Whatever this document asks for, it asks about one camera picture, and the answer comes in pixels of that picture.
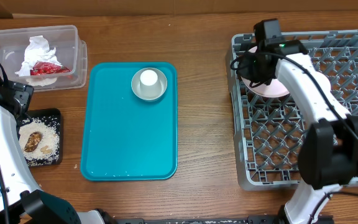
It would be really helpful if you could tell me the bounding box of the pink plate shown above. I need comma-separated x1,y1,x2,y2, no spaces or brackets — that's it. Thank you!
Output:
239,55,289,98

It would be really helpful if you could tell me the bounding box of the red snack wrapper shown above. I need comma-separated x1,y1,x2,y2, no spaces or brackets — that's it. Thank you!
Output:
30,62,70,76

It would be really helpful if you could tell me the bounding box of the brown food scrap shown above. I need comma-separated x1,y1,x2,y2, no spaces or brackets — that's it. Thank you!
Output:
24,132,43,152

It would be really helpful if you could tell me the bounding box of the white napkin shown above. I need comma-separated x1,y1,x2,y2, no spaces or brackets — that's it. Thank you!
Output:
15,35,62,77

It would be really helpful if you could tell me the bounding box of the white paper cup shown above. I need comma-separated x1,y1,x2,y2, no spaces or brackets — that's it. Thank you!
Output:
140,70,161,98

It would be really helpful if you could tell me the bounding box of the grey metal bowl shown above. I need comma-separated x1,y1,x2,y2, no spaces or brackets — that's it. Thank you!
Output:
131,67,167,101

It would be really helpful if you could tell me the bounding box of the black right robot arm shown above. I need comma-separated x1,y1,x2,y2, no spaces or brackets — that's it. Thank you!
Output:
230,19,358,223

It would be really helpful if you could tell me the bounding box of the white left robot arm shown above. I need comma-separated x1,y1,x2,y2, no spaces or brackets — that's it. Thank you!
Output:
0,63,107,224

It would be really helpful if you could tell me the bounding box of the black food waste tray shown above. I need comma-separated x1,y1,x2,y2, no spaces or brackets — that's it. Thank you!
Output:
17,108,63,167

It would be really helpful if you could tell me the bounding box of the clear plastic bin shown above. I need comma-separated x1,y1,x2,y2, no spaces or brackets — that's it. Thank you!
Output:
0,25,88,91

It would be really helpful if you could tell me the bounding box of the white rice pile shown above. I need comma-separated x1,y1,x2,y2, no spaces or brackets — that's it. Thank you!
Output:
19,116,61,164

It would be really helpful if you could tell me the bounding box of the grey plastic dish rack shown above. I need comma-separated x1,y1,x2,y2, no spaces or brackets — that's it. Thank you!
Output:
227,30,358,190

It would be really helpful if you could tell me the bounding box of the teal plastic tray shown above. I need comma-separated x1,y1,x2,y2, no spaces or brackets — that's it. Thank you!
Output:
80,62,178,181

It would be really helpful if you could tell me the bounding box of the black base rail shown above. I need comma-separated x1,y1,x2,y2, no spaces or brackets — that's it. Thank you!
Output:
113,215,285,224

